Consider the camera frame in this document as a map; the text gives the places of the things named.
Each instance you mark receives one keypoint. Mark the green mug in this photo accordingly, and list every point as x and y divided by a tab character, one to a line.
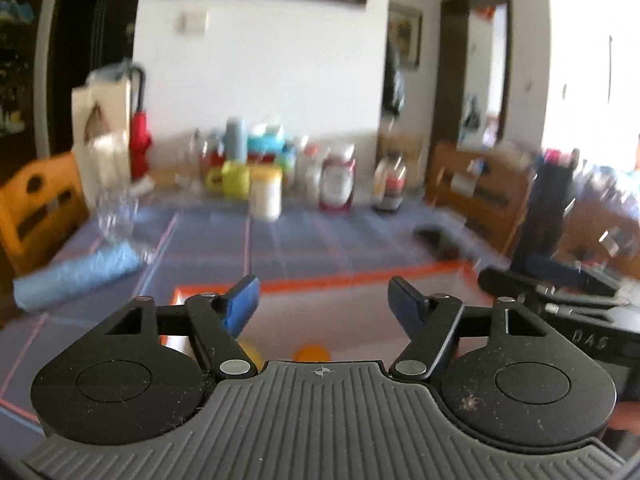
231	179

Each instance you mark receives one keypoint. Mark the teal food container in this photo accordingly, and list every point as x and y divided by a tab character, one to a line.
267	149

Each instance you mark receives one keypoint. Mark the small framed picture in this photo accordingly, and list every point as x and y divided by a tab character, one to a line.
405	35

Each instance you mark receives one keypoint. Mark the black thermos flask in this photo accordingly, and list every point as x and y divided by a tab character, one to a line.
542	215

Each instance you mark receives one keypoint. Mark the dark wooden shelf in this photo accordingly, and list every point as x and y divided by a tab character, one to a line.
15	60

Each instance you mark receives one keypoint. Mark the blue folded umbrella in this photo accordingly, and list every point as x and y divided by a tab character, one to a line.
75	272

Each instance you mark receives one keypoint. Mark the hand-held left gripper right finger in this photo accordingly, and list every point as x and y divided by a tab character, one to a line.
406	305

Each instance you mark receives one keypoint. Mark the brown cardboard box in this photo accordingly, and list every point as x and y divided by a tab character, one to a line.
400	160

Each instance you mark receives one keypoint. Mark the blue checked tablecloth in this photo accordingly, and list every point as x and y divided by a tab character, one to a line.
300	245

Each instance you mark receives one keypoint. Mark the tall light blue cup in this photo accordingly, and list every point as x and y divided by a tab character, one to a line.
235	140

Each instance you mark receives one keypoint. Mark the yellow lemon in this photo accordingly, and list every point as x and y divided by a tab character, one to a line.
252	354

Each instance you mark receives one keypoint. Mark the dark hanging jacket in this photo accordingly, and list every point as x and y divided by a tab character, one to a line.
393	80

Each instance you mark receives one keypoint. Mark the red-labelled supplement bottle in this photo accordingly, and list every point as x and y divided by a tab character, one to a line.
338	180

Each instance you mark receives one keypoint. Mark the orange cardboard box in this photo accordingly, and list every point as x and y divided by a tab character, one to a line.
320	310

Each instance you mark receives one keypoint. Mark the dark glass bottle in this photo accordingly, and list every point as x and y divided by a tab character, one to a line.
390	185

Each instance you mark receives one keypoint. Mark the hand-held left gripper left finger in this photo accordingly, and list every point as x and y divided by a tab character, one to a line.
242	305

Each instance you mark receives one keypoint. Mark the red umbrella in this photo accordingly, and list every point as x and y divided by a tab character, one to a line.
140	135

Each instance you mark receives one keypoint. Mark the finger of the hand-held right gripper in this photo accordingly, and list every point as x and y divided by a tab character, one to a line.
505	282
555	269

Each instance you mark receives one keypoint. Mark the clear glass jar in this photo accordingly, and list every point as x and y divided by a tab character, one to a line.
117	215

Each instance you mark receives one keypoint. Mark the wooden chair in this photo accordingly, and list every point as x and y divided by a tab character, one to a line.
40	200
480	195

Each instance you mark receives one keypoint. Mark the white wall switch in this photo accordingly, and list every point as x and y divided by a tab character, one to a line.
193	22

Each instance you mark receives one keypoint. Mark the white yellow-lidded container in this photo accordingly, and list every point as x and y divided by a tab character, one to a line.
266	195

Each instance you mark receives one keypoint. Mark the white paper bag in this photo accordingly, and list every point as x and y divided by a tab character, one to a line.
102	130

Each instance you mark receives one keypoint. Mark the large orange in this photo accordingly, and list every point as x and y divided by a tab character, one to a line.
311	352

